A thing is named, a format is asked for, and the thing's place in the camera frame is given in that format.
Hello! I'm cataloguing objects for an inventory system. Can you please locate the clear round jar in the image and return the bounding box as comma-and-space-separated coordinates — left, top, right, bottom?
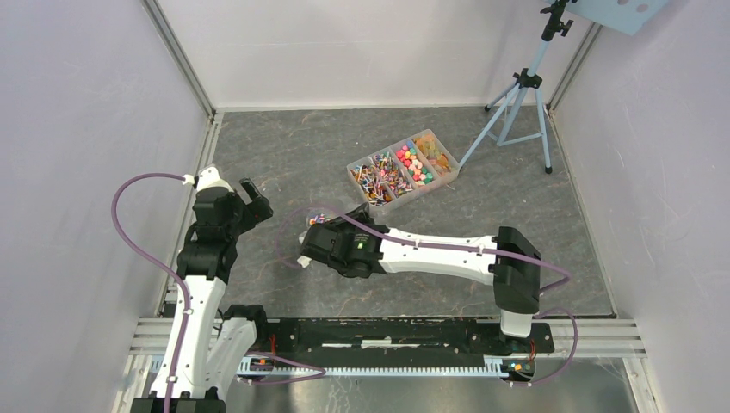
306, 208, 332, 227

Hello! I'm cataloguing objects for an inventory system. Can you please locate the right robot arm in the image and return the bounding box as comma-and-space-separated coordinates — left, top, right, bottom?
297, 204, 541, 351

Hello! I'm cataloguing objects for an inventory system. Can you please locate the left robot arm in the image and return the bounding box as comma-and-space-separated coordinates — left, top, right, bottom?
130, 175, 273, 412

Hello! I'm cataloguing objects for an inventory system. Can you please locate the clear compartment candy tray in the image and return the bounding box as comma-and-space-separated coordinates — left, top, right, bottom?
346, 129, 461, 215

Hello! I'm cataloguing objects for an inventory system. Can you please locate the light blue perforated board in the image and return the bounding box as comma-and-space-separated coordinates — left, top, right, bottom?
541, 0, 669, 35

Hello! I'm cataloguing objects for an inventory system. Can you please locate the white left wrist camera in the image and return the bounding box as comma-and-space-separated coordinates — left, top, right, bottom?
182, 164, 234, 192

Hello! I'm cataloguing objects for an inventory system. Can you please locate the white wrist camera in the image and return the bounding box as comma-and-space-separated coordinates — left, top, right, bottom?
296, 256, 312, 268
182, 164, 234, 192

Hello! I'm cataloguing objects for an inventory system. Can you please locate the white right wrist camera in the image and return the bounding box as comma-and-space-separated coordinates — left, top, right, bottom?
296, 256, 312, 268

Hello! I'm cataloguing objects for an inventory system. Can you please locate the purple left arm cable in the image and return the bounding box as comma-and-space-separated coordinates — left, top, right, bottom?
110, 172, 192, 413

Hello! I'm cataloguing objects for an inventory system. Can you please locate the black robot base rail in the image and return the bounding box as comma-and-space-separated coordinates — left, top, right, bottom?
252, 317, 555, 369

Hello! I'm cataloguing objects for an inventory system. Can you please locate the light blue camera tripod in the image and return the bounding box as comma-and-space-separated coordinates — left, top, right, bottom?
459, 0, 573, 175

